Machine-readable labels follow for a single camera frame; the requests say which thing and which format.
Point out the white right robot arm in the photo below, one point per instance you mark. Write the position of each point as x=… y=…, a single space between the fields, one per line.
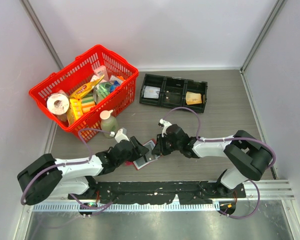
x=249 y=156

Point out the white cards in tray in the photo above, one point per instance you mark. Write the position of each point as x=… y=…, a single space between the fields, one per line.
x=151 y=92

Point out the yellow green sponge pack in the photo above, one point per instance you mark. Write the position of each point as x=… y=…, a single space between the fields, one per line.
x=87 y=103

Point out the green soap pump bottle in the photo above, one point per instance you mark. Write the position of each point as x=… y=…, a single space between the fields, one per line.
x=109 y=123

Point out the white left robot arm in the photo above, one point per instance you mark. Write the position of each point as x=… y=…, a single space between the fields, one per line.
x=48 y=175

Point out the dark card in tray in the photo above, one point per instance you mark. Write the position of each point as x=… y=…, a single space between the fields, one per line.
x=171 y=96

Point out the green packaged item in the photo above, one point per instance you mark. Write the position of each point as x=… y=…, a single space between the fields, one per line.
x=102 y=90

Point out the yellow snack bag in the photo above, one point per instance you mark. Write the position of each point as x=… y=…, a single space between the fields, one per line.
x=86 y=88

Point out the red plastic shopping basket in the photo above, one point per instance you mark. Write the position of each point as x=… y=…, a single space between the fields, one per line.
x=79 y=72

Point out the red leather card holder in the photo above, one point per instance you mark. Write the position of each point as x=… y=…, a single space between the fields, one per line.
x=140 y=163

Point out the pink white box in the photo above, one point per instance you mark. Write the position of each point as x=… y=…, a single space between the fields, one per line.
x=101 y=71

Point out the toilet paper roll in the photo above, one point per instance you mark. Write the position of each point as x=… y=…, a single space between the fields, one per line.
x=58 y=104

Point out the slotted cable duct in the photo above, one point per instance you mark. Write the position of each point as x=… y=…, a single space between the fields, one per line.
x=175 y=206

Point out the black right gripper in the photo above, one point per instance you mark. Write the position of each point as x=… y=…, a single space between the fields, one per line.
x=159 y=147

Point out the yellow box in basket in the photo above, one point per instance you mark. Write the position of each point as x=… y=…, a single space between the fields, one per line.
x=74 y=111

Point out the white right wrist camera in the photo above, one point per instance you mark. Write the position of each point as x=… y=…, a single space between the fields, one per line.
x=165 y=125

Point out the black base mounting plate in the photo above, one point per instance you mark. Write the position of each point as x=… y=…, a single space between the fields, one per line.
x=160 y=192

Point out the black three-compartment tray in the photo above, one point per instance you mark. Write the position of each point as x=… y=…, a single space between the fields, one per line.
x=174 y=84

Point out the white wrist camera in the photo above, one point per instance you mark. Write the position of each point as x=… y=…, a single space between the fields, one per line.
x=165 y=125
x=120 y=135

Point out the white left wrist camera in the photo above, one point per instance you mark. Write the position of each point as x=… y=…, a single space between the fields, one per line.
x=120 y=135

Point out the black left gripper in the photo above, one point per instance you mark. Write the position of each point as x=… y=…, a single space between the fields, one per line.
x=139 y=150

